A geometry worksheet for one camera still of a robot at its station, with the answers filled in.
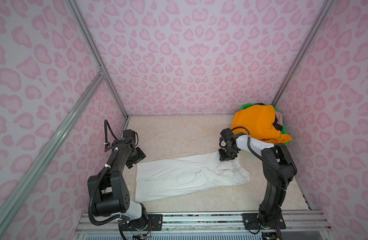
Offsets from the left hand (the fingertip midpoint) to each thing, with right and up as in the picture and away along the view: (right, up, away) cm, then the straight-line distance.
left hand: (141, 157), depth 86 cm
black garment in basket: (+85, +19, +12) cm, 88 cm away
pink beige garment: (+90, +25, +17) cm, 95 cm away
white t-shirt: (+11, -11, +2) cm, 16 cm away
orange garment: (+71, +22, +7) cm, 74 cm away
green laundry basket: (+89, +15, +11) cm, 91 cm away
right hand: (+48, -1, +8) cm, 48 cm away
